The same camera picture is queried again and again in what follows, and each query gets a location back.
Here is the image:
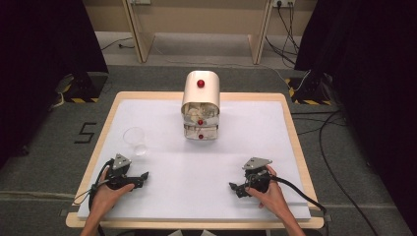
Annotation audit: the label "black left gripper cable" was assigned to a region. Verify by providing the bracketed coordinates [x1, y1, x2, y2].
[72, 158, 115, 236]

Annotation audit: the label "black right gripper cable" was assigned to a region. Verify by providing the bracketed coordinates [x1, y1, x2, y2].
[268, 175, 329, 236]

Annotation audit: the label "small white drawer red knob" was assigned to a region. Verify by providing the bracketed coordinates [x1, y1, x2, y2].
[184, 125, 218, 142]

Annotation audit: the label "white wall socket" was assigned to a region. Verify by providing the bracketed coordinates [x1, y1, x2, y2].
[271, 0, 296, 9]

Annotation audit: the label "thin black floor cable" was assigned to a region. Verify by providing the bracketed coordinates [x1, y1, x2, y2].
[100, 35, 136, 52]

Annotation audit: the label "black floor cables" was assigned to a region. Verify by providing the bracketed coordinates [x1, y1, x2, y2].
[290, 109, 382, 236]

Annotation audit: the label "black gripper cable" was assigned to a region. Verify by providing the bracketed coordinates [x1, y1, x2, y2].
[72, 158, 115, 236]
[268, 175, 329, 236]

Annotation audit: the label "wide white drawer red knob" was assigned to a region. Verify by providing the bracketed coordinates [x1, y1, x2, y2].
[181, 102, 220, 127]

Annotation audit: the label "black cables from socket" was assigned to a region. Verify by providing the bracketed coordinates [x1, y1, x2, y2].
[265, 2, 302, 67]

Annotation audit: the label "person's left hand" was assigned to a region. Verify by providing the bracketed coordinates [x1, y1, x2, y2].
[89, 168, 136, 217]

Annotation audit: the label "person's right hand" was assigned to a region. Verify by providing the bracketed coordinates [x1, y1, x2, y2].
[245, 164, 292, 219]

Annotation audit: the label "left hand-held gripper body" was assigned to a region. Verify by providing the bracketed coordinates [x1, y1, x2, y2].
[104, 152, 140, 192]

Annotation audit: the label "black stand base striped tape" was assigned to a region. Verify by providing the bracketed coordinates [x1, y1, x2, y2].
[53, 72, 109, 104]
[283, 76, 332, 106]

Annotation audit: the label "clear glass cup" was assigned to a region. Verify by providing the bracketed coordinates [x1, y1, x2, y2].
[122, 126, 149, 157]

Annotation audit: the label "wooden table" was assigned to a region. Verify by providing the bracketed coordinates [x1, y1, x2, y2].
[65, 90, 326, 230]

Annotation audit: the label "wooden desk frame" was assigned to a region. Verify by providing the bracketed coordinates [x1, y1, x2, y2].
[121, 0, 275, 66]

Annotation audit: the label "white table mat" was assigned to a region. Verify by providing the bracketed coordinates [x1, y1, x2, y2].
[77, 99, 312, 221]

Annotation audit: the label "white mini drawer cabinet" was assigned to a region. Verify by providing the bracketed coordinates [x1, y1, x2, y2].
[180, 70, 221, 143]

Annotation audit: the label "thin white floor cable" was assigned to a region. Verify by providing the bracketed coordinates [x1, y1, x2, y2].
[152, 41, 290, 84]

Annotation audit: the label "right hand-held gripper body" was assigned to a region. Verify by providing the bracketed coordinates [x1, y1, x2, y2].
[241, 156, 273, 195]

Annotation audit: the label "black curtain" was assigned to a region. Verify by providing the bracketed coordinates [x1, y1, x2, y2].
[0, 0, 110, 169]
[293, 0, 417, 236]

